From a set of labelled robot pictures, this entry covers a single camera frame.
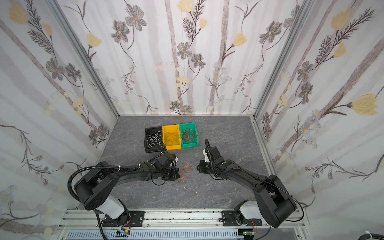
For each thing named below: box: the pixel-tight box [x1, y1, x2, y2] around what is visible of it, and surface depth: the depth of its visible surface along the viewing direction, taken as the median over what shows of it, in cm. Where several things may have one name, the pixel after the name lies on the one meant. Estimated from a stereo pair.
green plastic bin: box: [179, 122, 200, 149], surface depth 106 cm
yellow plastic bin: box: [162, 124, 182, 151], surface depth 106 cm
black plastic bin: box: [144, 126, 164, 154], surface depth 105 cm
